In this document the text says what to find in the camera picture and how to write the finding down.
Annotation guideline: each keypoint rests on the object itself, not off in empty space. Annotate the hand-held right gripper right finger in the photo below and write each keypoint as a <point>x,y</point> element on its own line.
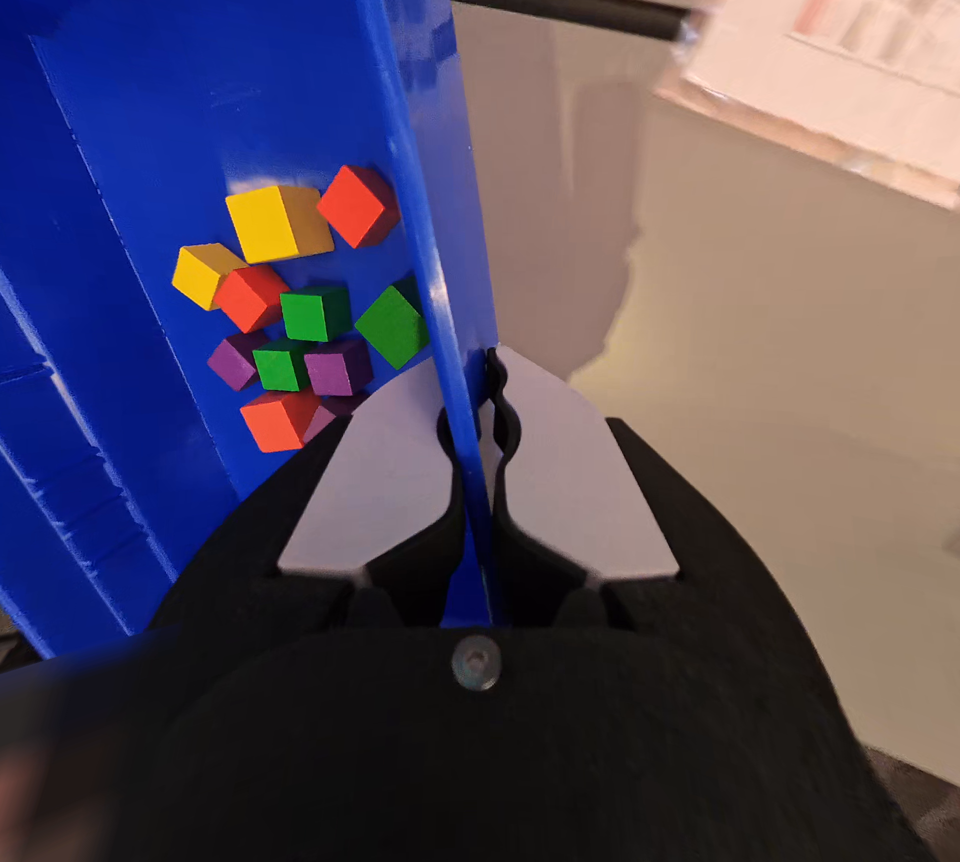
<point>577,495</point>

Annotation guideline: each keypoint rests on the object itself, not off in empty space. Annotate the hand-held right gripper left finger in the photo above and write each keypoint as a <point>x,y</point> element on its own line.
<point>375,495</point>

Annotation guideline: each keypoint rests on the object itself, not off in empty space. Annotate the blue plastic bin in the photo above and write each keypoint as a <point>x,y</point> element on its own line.
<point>187,90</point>

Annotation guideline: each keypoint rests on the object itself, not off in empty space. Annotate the laminated paper sheet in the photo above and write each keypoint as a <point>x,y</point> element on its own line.
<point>825,90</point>

